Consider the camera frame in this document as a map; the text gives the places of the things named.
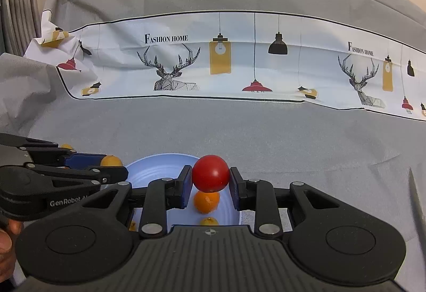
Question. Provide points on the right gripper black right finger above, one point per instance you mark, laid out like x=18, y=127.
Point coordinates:
x=327, y=238

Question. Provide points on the person's hand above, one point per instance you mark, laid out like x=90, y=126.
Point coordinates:
x=7, y=251

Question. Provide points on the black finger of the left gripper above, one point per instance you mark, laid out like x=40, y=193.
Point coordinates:
x=103, y=175
x=19, y=150

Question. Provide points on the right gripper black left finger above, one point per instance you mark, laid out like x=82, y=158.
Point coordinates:
x=91, y=238

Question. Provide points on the small yellow lemon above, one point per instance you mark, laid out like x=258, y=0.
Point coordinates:
x=209, y=221

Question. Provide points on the red tomato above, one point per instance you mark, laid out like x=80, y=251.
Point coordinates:
x=210, y=174

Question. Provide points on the orange mandarin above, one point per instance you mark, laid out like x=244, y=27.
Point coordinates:
x=111, y=161
x=206, y=202

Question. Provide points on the grey table cloth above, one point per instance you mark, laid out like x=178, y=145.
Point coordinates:
x=361, y=157

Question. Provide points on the white printed deer cloth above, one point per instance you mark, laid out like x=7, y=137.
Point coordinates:
x=237, y=55

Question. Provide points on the small yellow-green lime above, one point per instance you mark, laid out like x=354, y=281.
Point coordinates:
x=67, y=146

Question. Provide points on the grey knife blade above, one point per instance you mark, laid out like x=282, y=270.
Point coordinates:
x=417, y=211

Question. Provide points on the grey ribbed radiator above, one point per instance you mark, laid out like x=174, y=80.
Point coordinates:
x=20, y=23

